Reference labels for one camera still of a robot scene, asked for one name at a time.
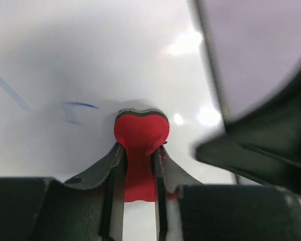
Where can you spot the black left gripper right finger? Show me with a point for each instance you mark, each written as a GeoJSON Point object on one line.
{"type": "Point", "coordinates": [189, 210]}

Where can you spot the red black whiteboard eraser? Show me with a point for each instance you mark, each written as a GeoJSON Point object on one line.
{"type": "Point", "coordinates": [141, 132]}

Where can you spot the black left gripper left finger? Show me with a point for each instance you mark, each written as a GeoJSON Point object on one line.
{"type": "Point", "coordinates": [88, 206]}

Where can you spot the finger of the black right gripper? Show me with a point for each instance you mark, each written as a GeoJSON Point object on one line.
{"type": "Point", "coordinates": [265, 145]}

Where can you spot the white whiteboard black frame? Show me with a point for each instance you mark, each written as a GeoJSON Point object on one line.
{"type": "Point", "coordinates": [67, 68]}

